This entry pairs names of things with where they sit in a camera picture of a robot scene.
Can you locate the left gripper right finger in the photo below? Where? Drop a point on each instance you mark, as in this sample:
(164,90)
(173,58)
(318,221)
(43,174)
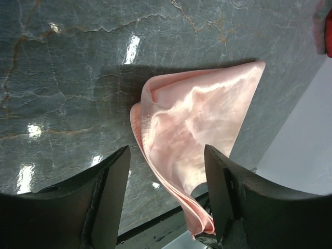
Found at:
(268,215)

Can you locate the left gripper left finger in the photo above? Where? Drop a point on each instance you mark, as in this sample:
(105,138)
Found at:
(82,211)

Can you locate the light pink satin napkin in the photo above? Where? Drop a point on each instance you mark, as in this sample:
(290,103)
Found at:
(179,114)

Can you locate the red folded cloth stack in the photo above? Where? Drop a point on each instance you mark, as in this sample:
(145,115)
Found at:
(322,28)

